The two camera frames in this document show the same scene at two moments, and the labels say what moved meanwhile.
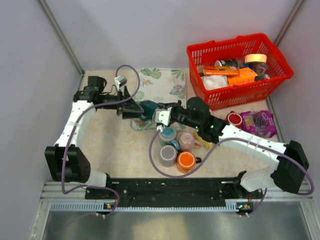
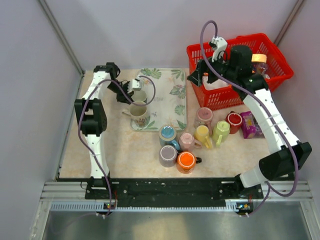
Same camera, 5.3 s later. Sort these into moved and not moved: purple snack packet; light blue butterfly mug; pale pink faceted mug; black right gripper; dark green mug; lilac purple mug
Moved: dark green mug; black right gripper
Not moved: lilac purple mug; pale pink faceted mug; light blue butterfly mug; purple snack packet
